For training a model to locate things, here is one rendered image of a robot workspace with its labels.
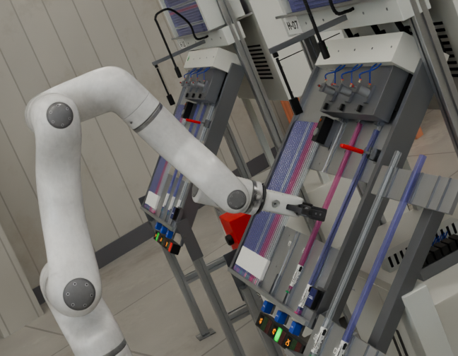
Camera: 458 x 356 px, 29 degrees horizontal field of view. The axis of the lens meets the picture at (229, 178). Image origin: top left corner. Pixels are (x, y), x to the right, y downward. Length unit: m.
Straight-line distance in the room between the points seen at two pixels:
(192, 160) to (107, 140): 4.49
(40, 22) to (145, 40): 0.83
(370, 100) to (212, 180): 0.48
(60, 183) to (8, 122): 4.25
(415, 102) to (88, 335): 0.95
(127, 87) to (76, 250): 0.38
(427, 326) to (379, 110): 0.56
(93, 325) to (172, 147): 0.44
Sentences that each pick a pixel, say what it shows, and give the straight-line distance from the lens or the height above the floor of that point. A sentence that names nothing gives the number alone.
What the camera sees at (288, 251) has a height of 0.81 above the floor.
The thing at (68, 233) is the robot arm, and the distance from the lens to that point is 1.99.
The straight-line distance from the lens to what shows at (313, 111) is 2.72.
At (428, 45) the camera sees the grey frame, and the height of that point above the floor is 1.23.
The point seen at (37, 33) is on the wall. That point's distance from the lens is 6.40.
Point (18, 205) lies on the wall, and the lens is 6.21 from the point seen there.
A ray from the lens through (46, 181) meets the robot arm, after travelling 1.99.
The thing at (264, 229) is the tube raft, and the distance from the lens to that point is 2.66.
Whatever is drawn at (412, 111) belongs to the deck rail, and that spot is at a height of 1.09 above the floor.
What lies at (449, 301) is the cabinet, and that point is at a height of 0.61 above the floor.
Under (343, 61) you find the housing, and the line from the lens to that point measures 2.46.
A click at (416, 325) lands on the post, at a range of 1.94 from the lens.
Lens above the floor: 1.58
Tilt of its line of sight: 12 degrees down
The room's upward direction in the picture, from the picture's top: 23 degrees counter-clockwise
